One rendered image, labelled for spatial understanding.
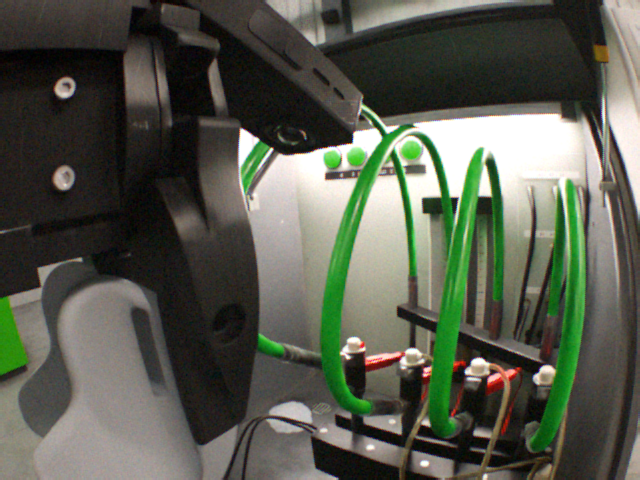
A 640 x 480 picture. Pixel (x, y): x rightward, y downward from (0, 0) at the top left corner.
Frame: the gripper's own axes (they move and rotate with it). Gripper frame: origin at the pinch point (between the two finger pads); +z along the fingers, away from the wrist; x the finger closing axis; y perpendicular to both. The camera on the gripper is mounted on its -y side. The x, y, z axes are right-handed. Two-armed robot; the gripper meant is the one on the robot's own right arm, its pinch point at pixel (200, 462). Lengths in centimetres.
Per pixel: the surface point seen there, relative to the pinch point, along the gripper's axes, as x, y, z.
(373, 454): -6.9, -24.8, 25.0
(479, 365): 4.3, -28.3, 10.2
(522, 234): 7, -57, 1
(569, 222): 11.7, -20.5, -6.1
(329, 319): -3.6, -13.3, -0.4
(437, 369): 4.0, -13.5, 1.9
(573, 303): 11.9, -16.3, -2.0
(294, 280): -43, -53, 12
